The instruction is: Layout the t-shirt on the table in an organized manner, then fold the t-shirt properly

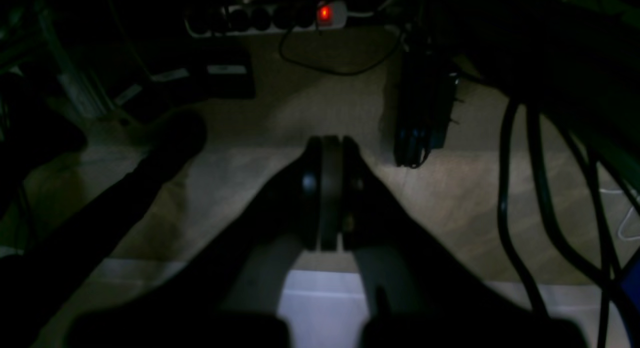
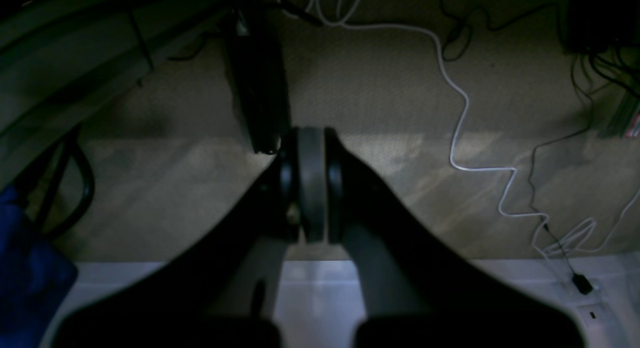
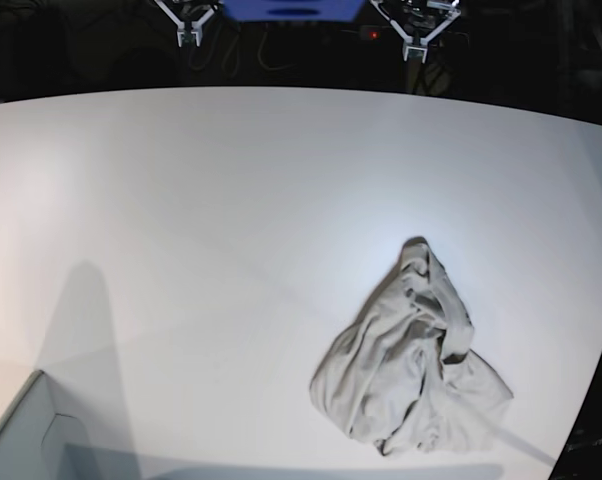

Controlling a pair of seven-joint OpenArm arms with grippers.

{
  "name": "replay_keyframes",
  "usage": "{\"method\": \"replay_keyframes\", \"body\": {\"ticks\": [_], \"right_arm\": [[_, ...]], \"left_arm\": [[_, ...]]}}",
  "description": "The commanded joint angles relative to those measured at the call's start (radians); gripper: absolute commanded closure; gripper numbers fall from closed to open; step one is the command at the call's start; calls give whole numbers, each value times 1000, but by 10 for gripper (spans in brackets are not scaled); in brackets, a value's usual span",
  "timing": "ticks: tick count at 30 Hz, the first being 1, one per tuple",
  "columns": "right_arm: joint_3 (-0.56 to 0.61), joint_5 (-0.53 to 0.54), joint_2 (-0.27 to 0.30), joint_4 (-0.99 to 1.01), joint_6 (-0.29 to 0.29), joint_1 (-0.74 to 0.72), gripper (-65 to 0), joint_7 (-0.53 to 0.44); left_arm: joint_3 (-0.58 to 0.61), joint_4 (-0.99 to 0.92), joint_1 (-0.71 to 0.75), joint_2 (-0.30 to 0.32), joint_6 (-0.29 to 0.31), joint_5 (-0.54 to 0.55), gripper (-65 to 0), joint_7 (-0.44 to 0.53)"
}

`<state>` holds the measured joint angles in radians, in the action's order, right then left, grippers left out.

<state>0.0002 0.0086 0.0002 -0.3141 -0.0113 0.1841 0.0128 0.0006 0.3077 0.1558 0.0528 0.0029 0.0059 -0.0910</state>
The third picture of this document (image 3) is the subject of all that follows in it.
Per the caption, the white bin at corner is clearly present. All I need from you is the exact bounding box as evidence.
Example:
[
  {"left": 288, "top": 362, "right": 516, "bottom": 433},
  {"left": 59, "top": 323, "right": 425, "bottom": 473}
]
[{"left": 0, "top": 368, "right": 142, "bottom": 480}]

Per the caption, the blue box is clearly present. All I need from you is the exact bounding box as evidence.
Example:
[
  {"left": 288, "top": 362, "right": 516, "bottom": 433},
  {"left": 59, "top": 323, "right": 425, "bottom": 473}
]
[{"left": 222, "top": 0, "right": 365, "bottom": 22}]

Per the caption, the black power strip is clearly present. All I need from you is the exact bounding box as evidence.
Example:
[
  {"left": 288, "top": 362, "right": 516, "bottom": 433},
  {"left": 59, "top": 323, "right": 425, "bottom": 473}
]
[{"left": 352, "top": 24, "right": 471, "bottom": 41}]

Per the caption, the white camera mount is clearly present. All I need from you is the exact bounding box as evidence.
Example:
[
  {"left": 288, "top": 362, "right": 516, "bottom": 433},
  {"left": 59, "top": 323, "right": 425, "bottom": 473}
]
[
  {"left": 152, "top": 0, "right": 222, "bottom": 47},
  {"left": 368, "top": 0, "right": 462, "bottom": 64}
]

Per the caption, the grey t-shirt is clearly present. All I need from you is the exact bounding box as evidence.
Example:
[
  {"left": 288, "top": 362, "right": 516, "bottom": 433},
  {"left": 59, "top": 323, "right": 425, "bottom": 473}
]
[{"left": 309, "top": 237, "right": 514, "bottom": 457}]

